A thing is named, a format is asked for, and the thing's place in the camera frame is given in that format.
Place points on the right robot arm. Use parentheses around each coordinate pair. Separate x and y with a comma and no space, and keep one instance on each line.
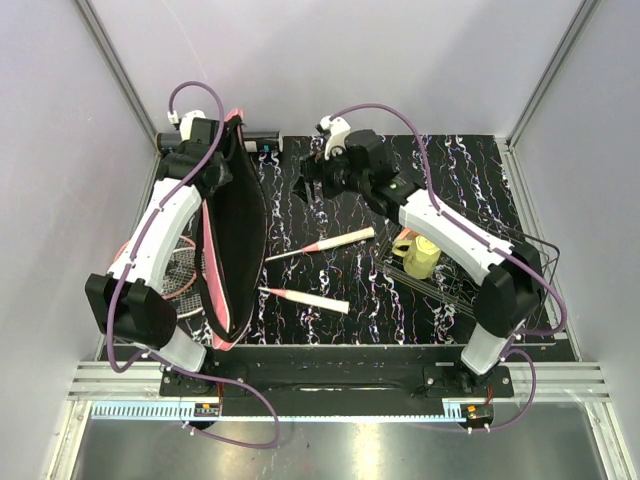
(402,196)

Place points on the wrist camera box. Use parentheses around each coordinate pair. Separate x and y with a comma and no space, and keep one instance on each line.
(183,124)
(334,130)

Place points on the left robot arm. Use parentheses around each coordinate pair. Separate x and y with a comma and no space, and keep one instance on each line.
(127,301)

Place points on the pink racket white grip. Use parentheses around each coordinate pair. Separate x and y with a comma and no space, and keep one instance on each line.
(325,244)

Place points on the pink racket bag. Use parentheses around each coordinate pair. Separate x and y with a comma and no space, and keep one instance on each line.
(231,234)

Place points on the black shuttlecock tube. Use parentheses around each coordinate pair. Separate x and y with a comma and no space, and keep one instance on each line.
(255,142)

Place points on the black wire rack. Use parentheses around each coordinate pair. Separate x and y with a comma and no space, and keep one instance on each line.
(506,300)

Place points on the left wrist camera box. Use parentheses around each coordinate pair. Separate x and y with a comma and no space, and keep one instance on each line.
(183,124)

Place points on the yellow-green mug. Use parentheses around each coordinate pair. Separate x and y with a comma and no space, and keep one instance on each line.
(419,256)

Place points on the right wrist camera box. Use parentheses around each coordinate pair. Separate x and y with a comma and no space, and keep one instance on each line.
(334,130)

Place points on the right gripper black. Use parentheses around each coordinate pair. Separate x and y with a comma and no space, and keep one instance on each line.
(315,167)

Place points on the pink mug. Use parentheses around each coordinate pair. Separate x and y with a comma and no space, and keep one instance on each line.
(406,233)

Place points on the black base frame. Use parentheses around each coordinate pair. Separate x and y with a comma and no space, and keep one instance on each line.
(432,370)

